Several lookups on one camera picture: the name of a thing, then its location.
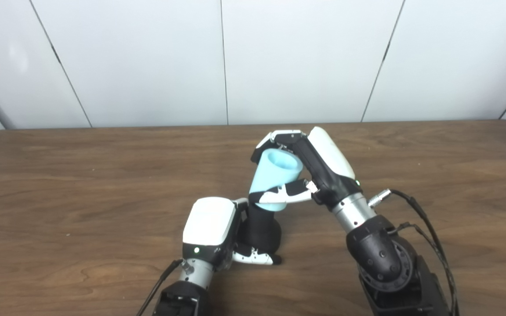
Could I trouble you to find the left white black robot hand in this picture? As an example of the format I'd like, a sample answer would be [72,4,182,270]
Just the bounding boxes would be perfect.
[182,197,282,270]

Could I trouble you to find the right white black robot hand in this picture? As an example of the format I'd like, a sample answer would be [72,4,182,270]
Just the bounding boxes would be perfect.
[249,126,363,210]

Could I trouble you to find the thin braided right arm cable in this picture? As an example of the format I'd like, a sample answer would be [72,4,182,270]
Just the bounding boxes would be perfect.
[389,222,459,316]

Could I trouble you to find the black flared nozzle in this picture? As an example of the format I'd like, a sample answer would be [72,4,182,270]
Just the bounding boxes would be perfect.
[241,203,282,257]

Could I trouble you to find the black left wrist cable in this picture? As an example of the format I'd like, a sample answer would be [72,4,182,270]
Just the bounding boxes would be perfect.
[137,259,194,316]

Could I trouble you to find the thick black right wrist cable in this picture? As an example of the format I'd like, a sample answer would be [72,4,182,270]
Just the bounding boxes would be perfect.
[369,189,460,316]

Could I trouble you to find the light-blue hose piece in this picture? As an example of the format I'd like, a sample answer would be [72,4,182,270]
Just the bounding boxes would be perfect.
[249,148,303,212]

